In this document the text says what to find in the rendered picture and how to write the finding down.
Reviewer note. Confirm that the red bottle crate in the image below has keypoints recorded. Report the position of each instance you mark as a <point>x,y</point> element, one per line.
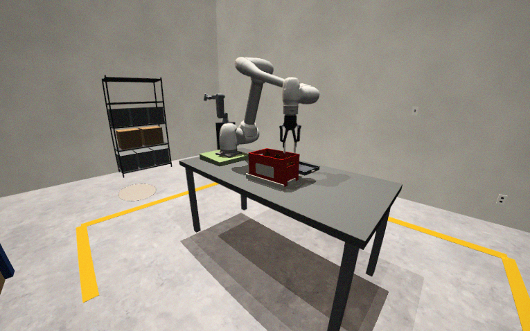
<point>274,169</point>

